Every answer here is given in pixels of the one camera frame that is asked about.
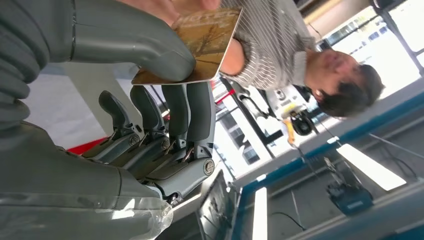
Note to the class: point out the person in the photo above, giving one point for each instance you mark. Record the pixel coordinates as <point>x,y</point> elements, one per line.
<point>275,43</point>

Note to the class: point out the long ceiling light panel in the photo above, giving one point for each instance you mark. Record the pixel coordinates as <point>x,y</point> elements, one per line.
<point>260,215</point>
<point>371,167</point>

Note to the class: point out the grey laptop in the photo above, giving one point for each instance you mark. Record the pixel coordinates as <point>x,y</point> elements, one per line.
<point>215,212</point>

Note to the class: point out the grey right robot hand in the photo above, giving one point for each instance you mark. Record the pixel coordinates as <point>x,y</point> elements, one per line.
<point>66,185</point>

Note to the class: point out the yellow black machine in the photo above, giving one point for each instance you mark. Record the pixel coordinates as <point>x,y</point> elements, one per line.
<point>299,124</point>

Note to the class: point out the red barrier belt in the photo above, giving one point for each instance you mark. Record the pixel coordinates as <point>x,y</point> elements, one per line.
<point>87,147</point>

